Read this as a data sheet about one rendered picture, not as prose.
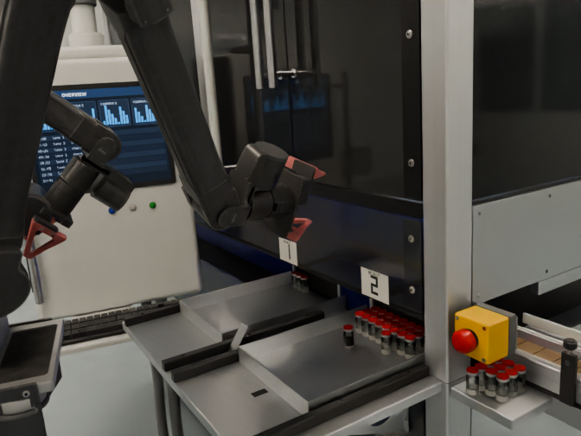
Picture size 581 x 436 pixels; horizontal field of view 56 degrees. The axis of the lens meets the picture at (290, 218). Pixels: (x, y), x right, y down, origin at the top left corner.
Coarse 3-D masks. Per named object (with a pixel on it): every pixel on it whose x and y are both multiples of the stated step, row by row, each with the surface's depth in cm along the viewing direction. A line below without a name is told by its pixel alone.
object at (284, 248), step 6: (282, 240) 142; (288, 240) 139; (282, 246) 142; (294, 246) 137; (282, 252) 143; (288, 252) 140; (294, 252) 138; (282, 258) 144; (288, 258) 141; (294, 258) 138; (294, 264) 139
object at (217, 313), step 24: (240, 288) 149; (264, 288) 153; (288, 288) 153; (192, 312) 133; (216, 312) 139; (240, 312) 138; (264, 312) 137; (288, 312) 128; (312, 312) 131; (216, 336) 122
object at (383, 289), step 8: (368, 272) 113; (376, 272) 111; (368, 280) 113; (384, 280) 109; (368, 288) 114; (376, 288) 112; (384, 288) 109; (368, 296) 114; (376, 296) 112; (384, 296) 110
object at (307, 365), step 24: (288, 336) 118; (312, 336) 122; (336, 336) 121; (360, 336) 121; (240, 360) 112; (264, 360) 113; (288, 360) 112; (312, 360) 111; (336, 360) 110; (360, 360) 110; (384, 360) 109; (408, 360) 102; (288, 384) 96; (312, 384) 102; (336, 384) 101; (360, 384) 96; (312, 408) 91
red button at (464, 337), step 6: (456, 330) 91; (462, 330) 90; (468, 330) 90; (456, 336) 90; (462, 336) 89; (468, 336) 89; (456, 342) 90; (462, 342) 89; (468, 342) 89; (474, 342) 89; (456, 348) 90; (462, 348) 89; (468, 348) 89; (474, 348) 89
